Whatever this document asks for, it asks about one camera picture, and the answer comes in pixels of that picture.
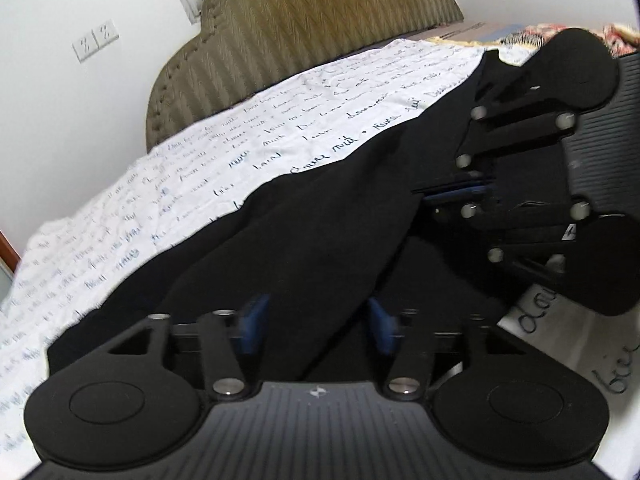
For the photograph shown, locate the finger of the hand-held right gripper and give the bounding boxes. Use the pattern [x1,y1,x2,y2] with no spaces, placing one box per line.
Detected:
[410,60,577,200]
[420,194,594,281]

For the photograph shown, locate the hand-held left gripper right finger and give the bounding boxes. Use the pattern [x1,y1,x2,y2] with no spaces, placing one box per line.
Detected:
[366,296,533,402]

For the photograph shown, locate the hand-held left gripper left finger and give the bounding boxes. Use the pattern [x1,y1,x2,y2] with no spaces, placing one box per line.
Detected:
[107,294,273,402]

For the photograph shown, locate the black pants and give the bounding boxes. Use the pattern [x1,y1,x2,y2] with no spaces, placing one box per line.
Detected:
[47,49,531,387]

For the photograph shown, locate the patterned yellow blanket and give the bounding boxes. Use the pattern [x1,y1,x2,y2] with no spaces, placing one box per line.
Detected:
[500,22,640,59]

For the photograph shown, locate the brown mattress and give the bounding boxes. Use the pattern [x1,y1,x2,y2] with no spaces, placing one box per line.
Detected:
[415,20,523,44]

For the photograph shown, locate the white script-printed bed sheet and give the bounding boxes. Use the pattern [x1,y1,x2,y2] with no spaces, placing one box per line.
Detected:
[0,37,640,480]

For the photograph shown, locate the olive upholstered headboard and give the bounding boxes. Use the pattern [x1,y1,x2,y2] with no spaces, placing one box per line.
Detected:
[145,0,466,154]

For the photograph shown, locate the wooden door frame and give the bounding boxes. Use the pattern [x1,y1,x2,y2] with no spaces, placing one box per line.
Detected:
[0,229,22,277]

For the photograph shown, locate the white wall socket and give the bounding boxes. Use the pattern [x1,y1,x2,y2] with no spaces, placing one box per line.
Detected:
[94,19,120,50]
[72,35,99,64]

